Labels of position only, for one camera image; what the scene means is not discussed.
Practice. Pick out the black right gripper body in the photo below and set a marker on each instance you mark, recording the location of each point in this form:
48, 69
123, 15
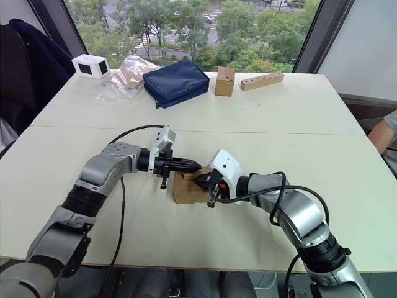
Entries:
216, 183

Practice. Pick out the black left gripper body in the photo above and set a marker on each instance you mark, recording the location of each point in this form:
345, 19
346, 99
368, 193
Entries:
161, 164

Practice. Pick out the small cardboard box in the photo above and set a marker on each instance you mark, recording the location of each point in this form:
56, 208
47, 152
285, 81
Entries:
186, 191

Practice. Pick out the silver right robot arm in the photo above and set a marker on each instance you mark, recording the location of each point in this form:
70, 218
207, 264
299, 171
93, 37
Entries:
301, 214

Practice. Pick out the person bare forearm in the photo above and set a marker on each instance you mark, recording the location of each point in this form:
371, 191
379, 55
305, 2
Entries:
380, 136

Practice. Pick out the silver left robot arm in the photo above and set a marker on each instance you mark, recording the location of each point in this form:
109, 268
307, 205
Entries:
93, 174

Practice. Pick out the closed brown cardboard box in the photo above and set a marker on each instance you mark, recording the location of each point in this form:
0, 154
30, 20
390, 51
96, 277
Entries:
224, 82

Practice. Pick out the white box with black panels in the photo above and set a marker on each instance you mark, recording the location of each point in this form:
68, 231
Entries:
90, 66

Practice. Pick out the navy blue fabric pouch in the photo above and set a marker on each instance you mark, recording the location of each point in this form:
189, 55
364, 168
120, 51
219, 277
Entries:
175, 83

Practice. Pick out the clear plastic bag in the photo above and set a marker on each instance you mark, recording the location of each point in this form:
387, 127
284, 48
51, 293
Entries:
124, 79

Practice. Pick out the wooden block with holes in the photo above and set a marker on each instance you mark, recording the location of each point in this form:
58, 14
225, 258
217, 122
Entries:
262, 81

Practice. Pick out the dark blue jacket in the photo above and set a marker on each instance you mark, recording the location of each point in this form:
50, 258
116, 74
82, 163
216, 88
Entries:
34, 68

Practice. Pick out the person in grey shirt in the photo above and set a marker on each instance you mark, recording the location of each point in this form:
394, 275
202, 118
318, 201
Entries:
391, 124

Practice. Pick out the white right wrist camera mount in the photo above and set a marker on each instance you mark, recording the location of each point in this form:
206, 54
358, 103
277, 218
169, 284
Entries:
228, 166

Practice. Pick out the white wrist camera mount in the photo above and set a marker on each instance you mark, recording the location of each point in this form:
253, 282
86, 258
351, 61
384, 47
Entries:
163, 139
228, 166

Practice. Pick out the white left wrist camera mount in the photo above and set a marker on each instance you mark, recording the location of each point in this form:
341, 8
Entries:
163, 139

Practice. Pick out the dark window frame post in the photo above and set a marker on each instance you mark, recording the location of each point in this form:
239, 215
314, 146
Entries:
59, 26
311, 34

